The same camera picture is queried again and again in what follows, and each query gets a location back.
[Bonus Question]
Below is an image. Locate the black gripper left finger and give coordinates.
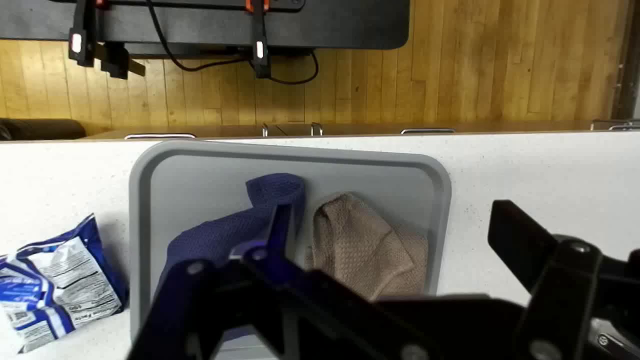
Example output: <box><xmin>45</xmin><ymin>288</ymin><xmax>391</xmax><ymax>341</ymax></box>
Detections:
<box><xmin>126</xmin><ymin>201</ymin><xmax>428</xmax><ymax>360</ymax></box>

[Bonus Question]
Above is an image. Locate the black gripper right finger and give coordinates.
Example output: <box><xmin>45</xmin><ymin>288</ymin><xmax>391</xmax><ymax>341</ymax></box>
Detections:
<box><xmin>427</xmin><ymin>197</ymin><xmax>640</xmax><ymax>360</ymax></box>

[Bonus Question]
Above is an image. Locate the dark blue towel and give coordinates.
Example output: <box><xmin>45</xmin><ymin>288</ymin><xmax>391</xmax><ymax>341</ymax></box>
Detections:
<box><xmin>159</xmin><ymin>169</ymin><xmax>308</xmax><ymax>341</ymax></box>

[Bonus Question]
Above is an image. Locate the tan towel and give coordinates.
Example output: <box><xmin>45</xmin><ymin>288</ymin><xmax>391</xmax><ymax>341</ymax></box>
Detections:
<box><xmin>308</xmin><ymin>190</ymin><xmax>430</xmax><ymax>303</ymax></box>

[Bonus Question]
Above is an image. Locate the grey plastic tray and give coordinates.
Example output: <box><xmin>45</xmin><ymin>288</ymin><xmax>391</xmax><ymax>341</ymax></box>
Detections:
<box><xmin>129</xmin><ymin>140</ymin><xmax>455</xmax><ymax>343</ymax></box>

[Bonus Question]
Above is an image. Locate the blue white snack bag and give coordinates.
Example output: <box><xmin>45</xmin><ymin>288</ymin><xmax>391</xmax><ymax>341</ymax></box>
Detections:
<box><xmin>0</xmin><ymin>211</ymin><xmax>131</xmax><ymax>355</ymax></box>

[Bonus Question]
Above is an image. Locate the black clamp without orange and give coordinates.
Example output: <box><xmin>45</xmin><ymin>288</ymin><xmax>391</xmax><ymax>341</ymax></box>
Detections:
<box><xmin>99</xmin><ymin>39</ymin><xmax>149</xmax><ymax>79</ymax></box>

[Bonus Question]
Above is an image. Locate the black robot stand platform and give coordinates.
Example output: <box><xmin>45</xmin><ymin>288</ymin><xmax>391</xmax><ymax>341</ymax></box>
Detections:
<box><xmin>0</xmin><ymin>0</ymin><xmax>412</xmax><ymax>58</ymax></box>

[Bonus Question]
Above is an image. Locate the silver handle of narrow drawer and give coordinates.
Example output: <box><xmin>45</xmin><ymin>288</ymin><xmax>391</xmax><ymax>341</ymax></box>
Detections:
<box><xmin>122</xmin><ymin>130</ymin><xmax>198</xmax><ymax>142</ymax></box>

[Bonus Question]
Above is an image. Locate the silver handle of wide drawer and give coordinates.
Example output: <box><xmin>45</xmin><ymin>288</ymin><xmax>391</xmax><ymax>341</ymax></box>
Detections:
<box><xmin>398</xmin><ymin>126</ymin><xmax>456</xmax><ymax>138</ymax></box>

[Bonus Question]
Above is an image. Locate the black floor cable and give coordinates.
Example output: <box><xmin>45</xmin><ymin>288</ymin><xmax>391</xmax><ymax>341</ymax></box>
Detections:
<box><xmin>147</xmin><ymin>0</ymin><xmax>320</xmax><ymax>85</ymax></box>

